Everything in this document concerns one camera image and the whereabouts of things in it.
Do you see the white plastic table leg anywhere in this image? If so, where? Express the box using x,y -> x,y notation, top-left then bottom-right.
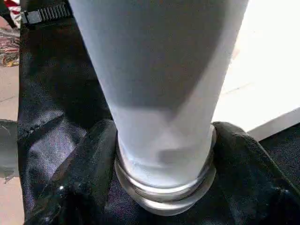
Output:
67,0 -> 250,217

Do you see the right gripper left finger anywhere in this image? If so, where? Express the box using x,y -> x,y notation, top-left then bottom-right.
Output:
23,119 -> 119,225

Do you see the colourful patterned pad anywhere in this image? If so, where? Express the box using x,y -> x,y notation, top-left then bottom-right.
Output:
0,0 -> 74,68

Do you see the black mat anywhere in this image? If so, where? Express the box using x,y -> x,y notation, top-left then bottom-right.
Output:
18,0 -> 300,225

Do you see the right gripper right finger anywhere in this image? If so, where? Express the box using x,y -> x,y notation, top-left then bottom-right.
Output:
210,121 -> 300,225

